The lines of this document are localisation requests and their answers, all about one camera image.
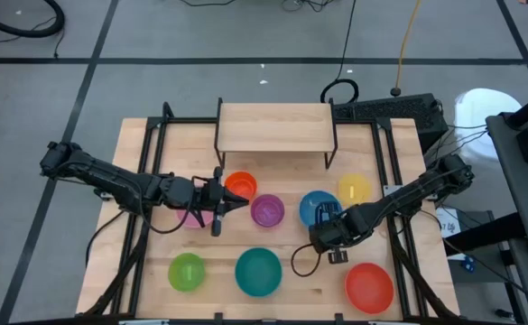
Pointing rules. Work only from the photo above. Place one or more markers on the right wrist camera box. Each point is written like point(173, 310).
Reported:
point(338, 257)

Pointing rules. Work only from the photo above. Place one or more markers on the blue plastic bowl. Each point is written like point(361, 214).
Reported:
point(308, 207)

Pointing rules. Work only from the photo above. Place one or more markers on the small blue object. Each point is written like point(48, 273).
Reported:
point(469, 265)

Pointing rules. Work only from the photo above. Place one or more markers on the small yellow plastic bowl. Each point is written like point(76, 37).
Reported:
point(356, 187)

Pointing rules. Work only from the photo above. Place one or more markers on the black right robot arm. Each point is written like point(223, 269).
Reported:
point(408, 194)

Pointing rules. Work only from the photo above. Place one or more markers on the large teal plastic bowl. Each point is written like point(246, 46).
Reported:
point(258, 272)

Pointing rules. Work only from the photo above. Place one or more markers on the small green plastic bowl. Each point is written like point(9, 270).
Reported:
point(187, 272)

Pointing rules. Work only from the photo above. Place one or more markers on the silver edge bracket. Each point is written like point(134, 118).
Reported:
point(394, 322)
point(144, 322)

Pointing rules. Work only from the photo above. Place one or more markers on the small purple plastic bowl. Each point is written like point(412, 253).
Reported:
point(268, 210)

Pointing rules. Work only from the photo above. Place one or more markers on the black metal table frame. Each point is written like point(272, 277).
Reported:
point(182, 120)

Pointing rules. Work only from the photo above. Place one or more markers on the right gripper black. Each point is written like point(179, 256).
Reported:
point(329, 237)

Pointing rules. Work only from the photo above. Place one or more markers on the small orange plastic bowl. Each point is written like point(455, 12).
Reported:
point(243, 182)

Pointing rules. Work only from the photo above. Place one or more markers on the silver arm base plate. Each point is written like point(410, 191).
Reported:
point(105, 195)
point(390, 189)

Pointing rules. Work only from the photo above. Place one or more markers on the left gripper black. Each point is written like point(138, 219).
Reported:
point(209, 196)

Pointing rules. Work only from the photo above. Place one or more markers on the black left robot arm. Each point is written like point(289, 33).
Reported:
point(110, 178)

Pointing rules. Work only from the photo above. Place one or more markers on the wooden shelf black metal legs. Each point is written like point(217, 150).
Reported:
point(275, 128)

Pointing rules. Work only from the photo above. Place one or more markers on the white paper sheet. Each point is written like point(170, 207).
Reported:
point(448, 223)

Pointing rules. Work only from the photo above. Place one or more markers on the pink plastic bowl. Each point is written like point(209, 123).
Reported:
point(193, 222)

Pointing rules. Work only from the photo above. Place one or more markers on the white round bin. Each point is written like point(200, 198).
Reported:
point(480, 113)

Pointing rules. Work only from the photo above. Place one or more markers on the large red plastic bowl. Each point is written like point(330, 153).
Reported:
point(369, 289)

